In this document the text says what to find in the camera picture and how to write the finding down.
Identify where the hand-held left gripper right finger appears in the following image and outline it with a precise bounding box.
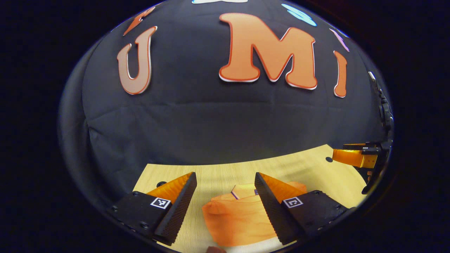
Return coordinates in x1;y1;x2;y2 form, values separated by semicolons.
255;172;352;246

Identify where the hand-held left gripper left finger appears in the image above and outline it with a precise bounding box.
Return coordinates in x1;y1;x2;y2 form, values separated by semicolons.
107;172;197;246

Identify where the orange T-shirt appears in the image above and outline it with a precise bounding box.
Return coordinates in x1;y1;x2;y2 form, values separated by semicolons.
202;181;308;247

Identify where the black backdrop cloth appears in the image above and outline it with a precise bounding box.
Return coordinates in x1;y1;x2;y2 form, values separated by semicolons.
58;0;391;211

